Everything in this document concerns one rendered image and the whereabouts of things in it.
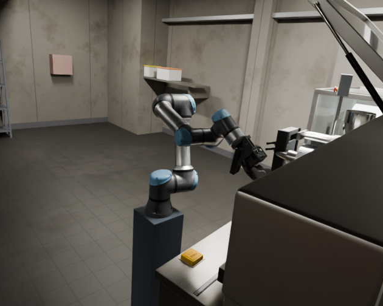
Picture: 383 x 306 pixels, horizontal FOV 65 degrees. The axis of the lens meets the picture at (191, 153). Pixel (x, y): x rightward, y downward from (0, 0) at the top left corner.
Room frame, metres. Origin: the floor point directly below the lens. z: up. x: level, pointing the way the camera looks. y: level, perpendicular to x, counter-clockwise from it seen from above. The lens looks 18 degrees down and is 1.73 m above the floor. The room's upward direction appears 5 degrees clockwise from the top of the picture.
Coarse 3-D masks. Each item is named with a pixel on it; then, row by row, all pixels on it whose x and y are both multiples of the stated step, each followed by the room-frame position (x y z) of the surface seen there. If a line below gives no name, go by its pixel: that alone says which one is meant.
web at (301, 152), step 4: (304, 144) 1.24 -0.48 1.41; (308, 144) 1.24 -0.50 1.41; (300, 148) 1.22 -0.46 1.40; (304, 148) 1.22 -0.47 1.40; (308, 148) 1.21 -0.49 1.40; (312, 148) 1.21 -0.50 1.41; (316, 148) 1.21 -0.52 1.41; (300, 152) 1.21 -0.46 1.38; (304, 152) 1.20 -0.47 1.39; (296, 156) 1.20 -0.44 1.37; (300, 156) 1.19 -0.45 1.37
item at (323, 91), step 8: (328, 88) 2.12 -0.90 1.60; (352, 88) 2.61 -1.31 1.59; (376, 88) 2.76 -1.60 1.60; (336, 96) 1.87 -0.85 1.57; (352, 96) 1.82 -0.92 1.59; (360, 96) 1.79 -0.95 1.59; (368, 96) 1.76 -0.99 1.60; (312, 104) 1.95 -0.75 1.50; (312, 112) 1.94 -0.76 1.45; (312, 120) 1.94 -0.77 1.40
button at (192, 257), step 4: (192, 248) 1.13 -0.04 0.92; (184, 252) 1.10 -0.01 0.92; (188, 252) 1.10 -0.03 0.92; (192, 252) 1.10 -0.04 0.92; (196, 252) 1.10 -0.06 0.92; (184, 256) 1.07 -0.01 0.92; (188, 256) 1.07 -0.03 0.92; (192, 256) 1.07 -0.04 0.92; (196, 256) 1.07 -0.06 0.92; (200, 256) 1.08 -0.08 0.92; (184, 260) 1.06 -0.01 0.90; (188, 260) 1.05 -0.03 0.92; (192, 260) 1.04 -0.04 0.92; (196, 260) 1.05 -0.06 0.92; (200, 260) 1.07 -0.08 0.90; (192, 264) 1.04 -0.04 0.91
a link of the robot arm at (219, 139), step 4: (204, 128) 1.26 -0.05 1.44; (208, 128) 1.27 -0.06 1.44; (212, 128) 1.25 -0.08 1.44; (204, 132) 1.23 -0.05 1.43; (208, 132) 1.24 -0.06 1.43; (212, 132) 1.24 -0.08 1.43; (208, 136) 1.23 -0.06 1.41; (212, 136) 1.24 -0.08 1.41; (216, 136) 1.23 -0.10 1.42; (204, 140) 1.22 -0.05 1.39; (208, 140) 1.23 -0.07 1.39; (212, 140) 1.24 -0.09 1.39; (216, 140) 1.25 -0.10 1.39; (220, 140) 1.25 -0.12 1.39; (204, 144) 1.24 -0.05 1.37; (208, 144) 1.25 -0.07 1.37; (212, 144) 1.27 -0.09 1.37; (216, 144) 1.27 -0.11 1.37; (212, 148) 1.29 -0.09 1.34
